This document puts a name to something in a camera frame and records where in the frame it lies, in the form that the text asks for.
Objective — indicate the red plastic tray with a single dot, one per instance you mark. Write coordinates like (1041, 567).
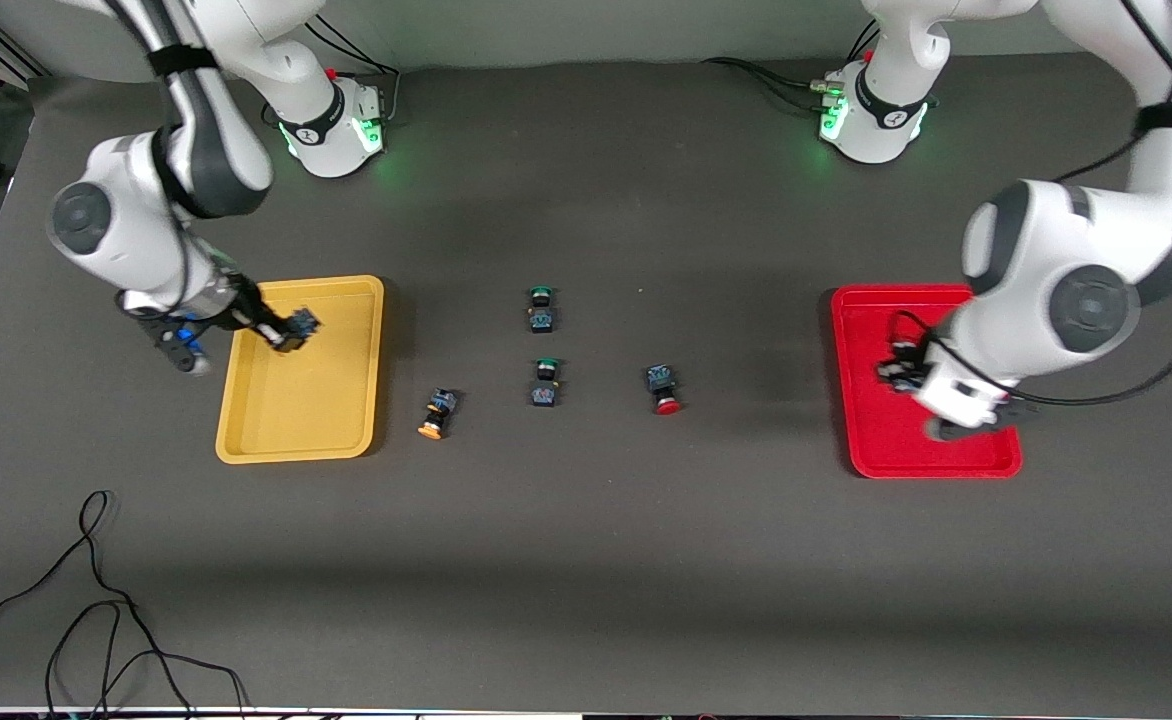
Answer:
(876, 440)

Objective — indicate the green push button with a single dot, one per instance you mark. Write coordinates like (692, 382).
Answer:
(544, 384)
(542, 310)

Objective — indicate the yellow push button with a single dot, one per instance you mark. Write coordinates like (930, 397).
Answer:
(300, 325)
(437, 412)

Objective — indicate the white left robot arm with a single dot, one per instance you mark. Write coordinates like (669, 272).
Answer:
(1076, 260)

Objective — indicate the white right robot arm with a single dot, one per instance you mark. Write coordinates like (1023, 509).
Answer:
(126, 230)

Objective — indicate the yellow plastic tray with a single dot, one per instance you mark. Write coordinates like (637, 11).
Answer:
(316, 400)

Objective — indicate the red mushroom push button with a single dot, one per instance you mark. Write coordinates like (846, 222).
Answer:
(892, 377)
(663, 388)

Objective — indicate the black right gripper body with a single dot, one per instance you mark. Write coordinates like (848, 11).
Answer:
(246, 311)

